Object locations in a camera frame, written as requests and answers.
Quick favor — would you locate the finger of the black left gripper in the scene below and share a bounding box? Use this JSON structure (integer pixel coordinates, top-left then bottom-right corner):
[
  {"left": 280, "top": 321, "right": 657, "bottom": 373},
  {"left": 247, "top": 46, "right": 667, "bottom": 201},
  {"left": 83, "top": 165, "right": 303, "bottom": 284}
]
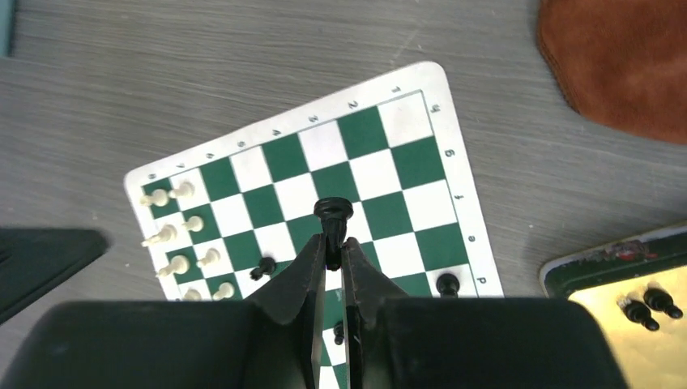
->
[{"left": 1, "top": 228, "right": 110, "bottom": 323}]

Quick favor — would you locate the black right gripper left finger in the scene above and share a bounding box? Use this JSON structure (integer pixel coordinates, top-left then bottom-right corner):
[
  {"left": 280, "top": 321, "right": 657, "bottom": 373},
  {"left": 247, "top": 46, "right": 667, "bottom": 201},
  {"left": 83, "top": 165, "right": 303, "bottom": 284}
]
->
[{"left": 1, "top": 235, "right": 324, "bottom": 388}]

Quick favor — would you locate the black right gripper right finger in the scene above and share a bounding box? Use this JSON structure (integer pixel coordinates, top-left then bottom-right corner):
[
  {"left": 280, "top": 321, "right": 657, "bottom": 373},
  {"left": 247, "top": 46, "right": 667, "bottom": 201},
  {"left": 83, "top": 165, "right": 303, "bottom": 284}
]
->
[{"left": 341, "top": 237, "right": 626, "bottom": 388}]

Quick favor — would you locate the black chess knight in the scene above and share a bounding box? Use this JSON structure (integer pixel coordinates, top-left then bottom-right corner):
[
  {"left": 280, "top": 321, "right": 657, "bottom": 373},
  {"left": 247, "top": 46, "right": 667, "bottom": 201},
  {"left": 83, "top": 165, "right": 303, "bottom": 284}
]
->
[{"left": 314, "top": 197, "right": 354, "bottom": 271}]

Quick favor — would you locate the gold metal tin tray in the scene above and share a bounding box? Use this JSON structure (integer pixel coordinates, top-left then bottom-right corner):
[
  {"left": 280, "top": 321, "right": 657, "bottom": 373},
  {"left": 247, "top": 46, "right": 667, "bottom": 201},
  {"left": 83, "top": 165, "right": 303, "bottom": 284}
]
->
[{"left": 539, "top": 222, "right": 686, "bottom": 388}]

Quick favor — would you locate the black chess pawn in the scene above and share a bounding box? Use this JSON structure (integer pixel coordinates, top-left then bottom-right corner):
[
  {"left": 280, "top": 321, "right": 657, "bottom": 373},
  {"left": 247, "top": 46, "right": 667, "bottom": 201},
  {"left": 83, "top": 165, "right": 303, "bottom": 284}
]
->
[{"left": 333, "top": 321, "right": 345, "bottom": 345}]

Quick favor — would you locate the black chess rook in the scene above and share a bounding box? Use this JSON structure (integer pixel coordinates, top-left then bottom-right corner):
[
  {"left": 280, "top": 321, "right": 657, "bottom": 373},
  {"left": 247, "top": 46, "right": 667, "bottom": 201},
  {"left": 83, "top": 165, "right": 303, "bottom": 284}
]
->
[{"left": 250, "top": 256, "right": 276, "bottom": 281}]

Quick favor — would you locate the black chess bishop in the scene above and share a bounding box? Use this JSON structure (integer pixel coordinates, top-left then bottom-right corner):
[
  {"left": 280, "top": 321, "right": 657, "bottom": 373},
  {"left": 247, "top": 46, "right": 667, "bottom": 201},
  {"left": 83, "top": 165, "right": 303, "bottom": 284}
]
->
[{"left": 436, "top": 272, "right": 460, "bottom": 298}]

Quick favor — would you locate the white chess bishop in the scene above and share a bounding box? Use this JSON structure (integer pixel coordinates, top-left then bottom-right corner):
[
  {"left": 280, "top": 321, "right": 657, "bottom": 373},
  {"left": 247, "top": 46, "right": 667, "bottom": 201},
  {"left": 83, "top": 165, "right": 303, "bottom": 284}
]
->
[{"left": 156, "top": 254, "right": 190, "bottom": 279}]

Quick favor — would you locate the green white chess mat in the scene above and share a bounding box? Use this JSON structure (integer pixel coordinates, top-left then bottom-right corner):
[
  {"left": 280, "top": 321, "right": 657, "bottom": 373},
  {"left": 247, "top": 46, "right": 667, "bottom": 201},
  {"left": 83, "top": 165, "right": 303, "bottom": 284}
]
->
[{"left": 123, "top": 60, "right": 506, "bottom": 389}]

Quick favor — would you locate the white chess knight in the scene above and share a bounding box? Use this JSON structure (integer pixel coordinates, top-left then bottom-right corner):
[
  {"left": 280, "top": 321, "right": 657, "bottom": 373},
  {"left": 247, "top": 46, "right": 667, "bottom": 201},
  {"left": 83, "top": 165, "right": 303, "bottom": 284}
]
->
[{"left": 141, "top": 224, "right": 177, "bottom": 247}]

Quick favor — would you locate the white chess rook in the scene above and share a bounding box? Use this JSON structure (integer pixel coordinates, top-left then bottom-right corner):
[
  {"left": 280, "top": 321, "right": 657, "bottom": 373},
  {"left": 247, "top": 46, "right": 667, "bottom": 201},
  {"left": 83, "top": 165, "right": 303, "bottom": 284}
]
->
[{"left": 139, "top": 189, "right": 169, "bottom": 207}]

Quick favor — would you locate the yellow teal drawer box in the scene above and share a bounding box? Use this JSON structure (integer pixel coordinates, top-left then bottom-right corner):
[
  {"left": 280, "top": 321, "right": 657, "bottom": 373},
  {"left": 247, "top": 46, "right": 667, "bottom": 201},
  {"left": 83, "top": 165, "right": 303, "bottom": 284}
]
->
[{"left": 0, "top": 0, "right": 16, "bottom": 58}]

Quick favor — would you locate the orange brown cloth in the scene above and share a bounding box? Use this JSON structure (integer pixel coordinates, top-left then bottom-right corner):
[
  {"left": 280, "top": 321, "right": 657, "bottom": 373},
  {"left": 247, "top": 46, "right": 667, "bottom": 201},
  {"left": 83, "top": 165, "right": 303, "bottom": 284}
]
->
[{"left": 536, "top": 0, "right": 686, "bottom": 145}]

